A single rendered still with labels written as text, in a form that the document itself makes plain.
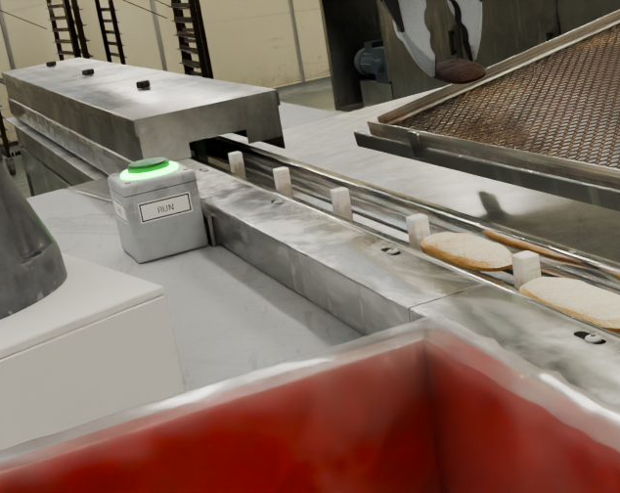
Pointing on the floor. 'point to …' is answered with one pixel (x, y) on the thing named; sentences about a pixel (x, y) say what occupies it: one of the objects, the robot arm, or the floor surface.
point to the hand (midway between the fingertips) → (452, 56)
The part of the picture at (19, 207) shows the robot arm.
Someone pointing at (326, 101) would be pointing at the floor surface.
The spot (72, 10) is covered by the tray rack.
